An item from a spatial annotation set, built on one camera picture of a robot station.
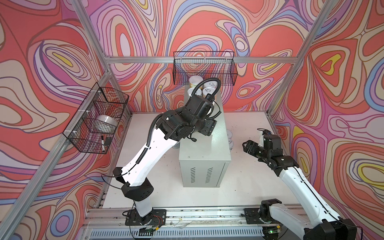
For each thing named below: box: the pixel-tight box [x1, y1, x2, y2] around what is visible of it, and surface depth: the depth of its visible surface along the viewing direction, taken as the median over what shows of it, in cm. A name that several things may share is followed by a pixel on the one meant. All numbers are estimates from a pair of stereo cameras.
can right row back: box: [226, 129, 233, 139], surface depth 103 cm
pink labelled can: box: [202, 80, 220, 90], surface depth 80 cm
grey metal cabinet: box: [178, 86, 232, 188], surface depth 64 cm
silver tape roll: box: [95, 115, 118, 132], surface depth 74 cm
